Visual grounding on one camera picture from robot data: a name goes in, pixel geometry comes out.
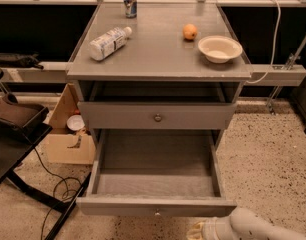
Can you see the grey drawer cabinet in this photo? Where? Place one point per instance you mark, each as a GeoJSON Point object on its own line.
{"type": "Point", "coordinates": [157, 52]}

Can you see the black object on rail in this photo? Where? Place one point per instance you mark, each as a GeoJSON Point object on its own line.
{"type": "Point", "coordinates": [19, 60]}

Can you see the blue energy drink can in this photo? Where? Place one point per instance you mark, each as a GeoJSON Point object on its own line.
{"type": "Point", "coordinates": [130, 8]}

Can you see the clear plastic water bottle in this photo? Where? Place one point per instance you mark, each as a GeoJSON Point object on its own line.
{"type": "Point", "coordinates": [106, 44]}

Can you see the grey drawer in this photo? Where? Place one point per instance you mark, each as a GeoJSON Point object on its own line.
{"type": "Point", "coordinates": [156, 173]}
{"type": "Point", "coordinates": [178, 106]}

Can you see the cardboard box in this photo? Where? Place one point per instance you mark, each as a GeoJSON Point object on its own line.
{"type": "Point", "coordinates": [62, 144]}

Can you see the black chair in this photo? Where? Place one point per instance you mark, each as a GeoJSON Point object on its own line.
{"type": "Point", "coordinates": [22, 128]}

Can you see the grey top drawer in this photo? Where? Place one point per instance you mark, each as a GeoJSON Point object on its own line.
{"type": "Point", "coordinates": [178, 106]}

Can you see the orange fruit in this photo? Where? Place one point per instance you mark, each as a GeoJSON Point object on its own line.
{"type": "Point", "coordinates": [189, 32]}

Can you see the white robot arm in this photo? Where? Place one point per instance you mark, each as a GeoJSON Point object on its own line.
{"type": "Point", "coordinates": [241, 224]}

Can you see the white paper bowl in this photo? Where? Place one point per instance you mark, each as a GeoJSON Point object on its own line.
{"type": "Point", "coordinates": [219, 49]}

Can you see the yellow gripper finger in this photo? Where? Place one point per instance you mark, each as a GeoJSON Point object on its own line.
{"type": "Point", "coordinates": [196, 232]}

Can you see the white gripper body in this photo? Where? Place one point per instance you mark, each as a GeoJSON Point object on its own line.
{"type": "Point", "coordinates": [210, 229]}

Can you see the white bowl in box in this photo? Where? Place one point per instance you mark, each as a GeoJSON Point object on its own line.
{"type": "Point", "coordinates": [75, 123]}

